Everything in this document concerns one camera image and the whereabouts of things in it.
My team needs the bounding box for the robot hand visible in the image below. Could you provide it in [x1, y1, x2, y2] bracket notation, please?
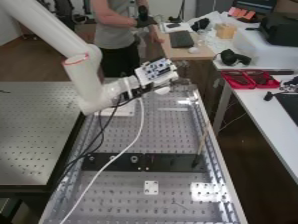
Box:
[133, 57, 181, 97]

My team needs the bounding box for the wooden desk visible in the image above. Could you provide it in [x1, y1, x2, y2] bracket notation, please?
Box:
[152, 20, 219, 81]

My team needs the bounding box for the person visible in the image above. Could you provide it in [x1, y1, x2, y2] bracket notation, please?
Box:
[90, 0, 167, 80]

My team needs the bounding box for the black phone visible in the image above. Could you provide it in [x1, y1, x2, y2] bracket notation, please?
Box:
[165, 22, 183, 30]

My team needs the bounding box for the red tray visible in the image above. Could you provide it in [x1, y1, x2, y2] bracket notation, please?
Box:
[221, 70, 259, 90]
[247, 69, 282, 89]

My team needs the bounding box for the small cardboard box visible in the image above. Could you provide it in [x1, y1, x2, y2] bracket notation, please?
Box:
[215, 22, 239, 40]

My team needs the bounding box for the thin stick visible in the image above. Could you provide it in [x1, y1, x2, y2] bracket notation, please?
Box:
[191, 122, 211, 169]

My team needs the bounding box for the clear box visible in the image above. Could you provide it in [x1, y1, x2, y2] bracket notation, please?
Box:
[39, 79, 251, 224]

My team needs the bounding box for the black plate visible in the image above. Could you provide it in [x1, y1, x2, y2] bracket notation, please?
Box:
[82, 152, 211, 174]

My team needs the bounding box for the white desk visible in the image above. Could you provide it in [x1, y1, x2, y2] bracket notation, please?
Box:
[212, 73, 298, 183]

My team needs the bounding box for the screen with orange notes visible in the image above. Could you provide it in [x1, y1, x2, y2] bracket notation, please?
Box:
[228, 0, 280, 20]

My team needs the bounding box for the black bag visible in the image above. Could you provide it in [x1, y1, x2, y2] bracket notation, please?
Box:
[260, 12, 298, 47]

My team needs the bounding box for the black keyboard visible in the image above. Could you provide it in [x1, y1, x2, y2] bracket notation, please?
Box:
[273, 92, 298, 127]

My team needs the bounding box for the small white square plate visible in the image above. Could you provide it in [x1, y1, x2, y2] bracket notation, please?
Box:
[143, 180, 160, 196]

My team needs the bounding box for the white cable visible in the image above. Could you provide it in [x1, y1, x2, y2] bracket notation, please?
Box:
[59, 96, 147, 224]

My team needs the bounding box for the black cable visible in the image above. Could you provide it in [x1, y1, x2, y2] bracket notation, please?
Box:
[55, 94, 148, 184]

